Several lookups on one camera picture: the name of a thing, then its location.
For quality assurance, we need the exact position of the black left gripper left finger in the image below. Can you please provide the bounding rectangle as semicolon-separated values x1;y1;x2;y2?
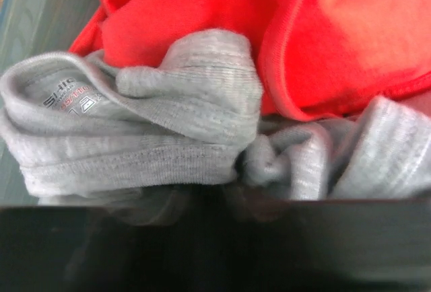
1;207;216;291

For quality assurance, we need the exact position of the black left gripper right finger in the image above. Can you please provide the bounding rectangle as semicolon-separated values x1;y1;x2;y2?
215;200;430;291

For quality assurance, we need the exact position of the grey tank top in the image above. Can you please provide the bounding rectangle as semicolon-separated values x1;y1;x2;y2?
1;30;430;224

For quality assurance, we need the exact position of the red tank top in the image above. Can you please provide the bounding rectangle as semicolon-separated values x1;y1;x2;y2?
71;0;430;120

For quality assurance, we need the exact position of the teal plastic tub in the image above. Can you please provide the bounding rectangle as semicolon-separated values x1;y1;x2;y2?
1;0;99;71

